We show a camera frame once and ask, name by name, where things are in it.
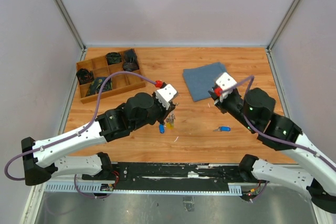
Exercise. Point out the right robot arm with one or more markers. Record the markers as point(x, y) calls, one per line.
point(255, 111)

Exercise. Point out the folded blue towel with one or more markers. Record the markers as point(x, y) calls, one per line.
point(201, 79)

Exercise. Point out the rolled tie with red pattern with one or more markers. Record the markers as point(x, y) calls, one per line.
point(84, 76)

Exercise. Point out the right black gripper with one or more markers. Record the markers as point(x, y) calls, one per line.
point(217, 102)

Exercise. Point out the rolled dark tie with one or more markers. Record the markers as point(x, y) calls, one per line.
point(113, 58)

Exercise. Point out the rolled brown-black tie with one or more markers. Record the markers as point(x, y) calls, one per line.
point(130, 66)

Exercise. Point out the large keyring with tagged keys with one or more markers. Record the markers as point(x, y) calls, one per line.
point(170, 120)

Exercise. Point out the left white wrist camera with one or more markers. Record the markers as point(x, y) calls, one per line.
point(166, 95)

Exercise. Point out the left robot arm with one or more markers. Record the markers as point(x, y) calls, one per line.
point(44, 159)

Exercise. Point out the blue green patterned tie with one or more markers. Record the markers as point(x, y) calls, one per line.
point(96, 84)

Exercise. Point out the rolled black tie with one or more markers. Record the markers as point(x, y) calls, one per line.
point(130, 56)

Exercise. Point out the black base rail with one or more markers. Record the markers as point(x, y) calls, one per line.
point(169, 177)

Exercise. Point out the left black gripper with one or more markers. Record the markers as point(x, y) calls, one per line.
point(165, 112)

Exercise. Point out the key with light blue tag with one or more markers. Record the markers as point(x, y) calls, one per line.
point(222, 129)

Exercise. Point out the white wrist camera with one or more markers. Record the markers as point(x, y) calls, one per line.
point(166, 95)
point(222, 86)

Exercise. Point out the key with dark blue tag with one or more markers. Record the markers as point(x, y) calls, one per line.
point(162, 128)

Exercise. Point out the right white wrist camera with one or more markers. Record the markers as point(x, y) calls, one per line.
point(222, 86)

